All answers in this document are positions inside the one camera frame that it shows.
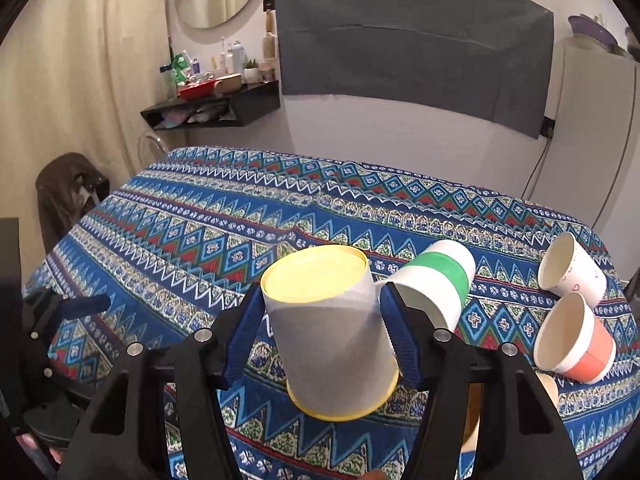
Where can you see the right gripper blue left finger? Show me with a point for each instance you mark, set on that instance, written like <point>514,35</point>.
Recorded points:
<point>210,360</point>

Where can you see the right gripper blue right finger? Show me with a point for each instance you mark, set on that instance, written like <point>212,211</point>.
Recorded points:
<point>438,362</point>

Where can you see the white cup yellow rim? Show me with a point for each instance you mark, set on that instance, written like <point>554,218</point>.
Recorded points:
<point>324,313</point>

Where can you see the white cup green band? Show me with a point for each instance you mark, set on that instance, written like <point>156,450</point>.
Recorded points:
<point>436,282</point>

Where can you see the beige paper cup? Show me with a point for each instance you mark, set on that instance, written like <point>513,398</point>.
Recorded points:
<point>497,409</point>

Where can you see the white cup orange band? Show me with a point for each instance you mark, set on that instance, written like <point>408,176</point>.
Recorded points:
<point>574,343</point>

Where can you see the white cup pink hearts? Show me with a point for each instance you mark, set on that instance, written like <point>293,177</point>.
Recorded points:
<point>566,267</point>

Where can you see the blue patterned tablecloth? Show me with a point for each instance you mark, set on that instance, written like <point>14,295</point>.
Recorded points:
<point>183,239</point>

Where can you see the brown leather bag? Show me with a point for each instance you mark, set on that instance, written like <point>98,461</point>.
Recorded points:
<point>67,189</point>

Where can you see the clear acrylic chair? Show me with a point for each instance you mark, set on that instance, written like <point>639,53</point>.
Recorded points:
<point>151,148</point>

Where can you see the red bowl on shelf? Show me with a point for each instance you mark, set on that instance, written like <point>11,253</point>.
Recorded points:
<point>199,90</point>

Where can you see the small potted plant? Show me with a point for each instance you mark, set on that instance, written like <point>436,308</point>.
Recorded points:
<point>251,73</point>

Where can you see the green bottle on shelf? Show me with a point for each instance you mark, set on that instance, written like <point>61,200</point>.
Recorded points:
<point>176,74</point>

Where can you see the white refrigerator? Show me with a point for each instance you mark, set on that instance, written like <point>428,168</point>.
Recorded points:
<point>591,168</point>

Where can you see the dark grey covered television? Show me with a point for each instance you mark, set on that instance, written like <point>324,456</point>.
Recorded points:
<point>489,59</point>

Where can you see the purple basin on fridge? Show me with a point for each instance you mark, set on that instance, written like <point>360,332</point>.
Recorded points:
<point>585,28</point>

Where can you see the black wall shelf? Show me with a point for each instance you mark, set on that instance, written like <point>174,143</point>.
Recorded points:
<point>237,109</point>

